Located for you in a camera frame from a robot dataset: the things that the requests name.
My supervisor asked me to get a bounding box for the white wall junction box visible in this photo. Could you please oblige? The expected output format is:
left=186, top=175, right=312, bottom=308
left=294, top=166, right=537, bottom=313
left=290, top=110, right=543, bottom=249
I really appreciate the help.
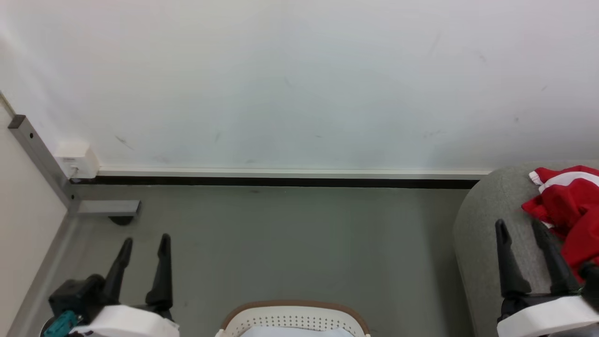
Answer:
left=54, top=141, right=100, bottom=180

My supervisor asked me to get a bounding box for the red and white clothing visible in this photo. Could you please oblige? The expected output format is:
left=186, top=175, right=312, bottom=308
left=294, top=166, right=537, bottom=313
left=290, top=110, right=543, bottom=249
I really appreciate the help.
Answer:
left=521, top=165, right=599, bottom=282

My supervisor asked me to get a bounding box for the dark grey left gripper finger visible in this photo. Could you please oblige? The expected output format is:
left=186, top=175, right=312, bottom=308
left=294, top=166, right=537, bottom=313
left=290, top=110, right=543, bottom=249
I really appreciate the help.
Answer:
left=145, top=234, right=175, bottom=312
left=100, top=237, right=134, bottom=308

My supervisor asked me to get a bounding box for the white perforated laundry basket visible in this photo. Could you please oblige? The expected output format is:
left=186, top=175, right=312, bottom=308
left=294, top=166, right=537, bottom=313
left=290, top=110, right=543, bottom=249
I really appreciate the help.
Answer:
left=215, top=300, right=373, bottom=337

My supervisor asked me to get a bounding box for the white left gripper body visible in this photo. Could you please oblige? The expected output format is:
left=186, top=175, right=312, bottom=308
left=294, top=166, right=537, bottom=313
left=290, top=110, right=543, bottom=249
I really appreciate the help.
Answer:
left=69, top=304, right=181, bottom=337

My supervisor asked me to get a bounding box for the white baseboard strip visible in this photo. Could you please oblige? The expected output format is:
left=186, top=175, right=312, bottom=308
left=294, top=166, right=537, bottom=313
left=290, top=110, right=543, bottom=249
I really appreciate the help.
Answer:
left=70, top=167, right=492, bottom=190

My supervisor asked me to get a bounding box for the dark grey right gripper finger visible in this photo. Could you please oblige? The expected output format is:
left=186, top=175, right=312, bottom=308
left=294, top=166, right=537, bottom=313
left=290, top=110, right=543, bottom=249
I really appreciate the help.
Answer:
left=495, top=219, right=533, bottom=298
left=531, top=220, right=582, bottom=295

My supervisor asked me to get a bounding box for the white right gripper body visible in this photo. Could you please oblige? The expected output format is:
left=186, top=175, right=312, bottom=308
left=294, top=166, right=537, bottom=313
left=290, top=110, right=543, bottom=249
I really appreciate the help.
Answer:
left=496, top=289, right=599, bottom=337

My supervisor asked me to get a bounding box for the grey fabric sofa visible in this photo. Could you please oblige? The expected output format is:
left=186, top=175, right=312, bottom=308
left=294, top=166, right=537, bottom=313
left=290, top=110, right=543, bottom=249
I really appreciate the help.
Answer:
left=453, top=161, right=599, bottom=337

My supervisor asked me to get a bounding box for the teal cable connector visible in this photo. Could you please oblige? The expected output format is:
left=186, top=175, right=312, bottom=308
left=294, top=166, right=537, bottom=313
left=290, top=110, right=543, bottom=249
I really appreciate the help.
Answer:
left=43, top=310, right=81, bottom=337

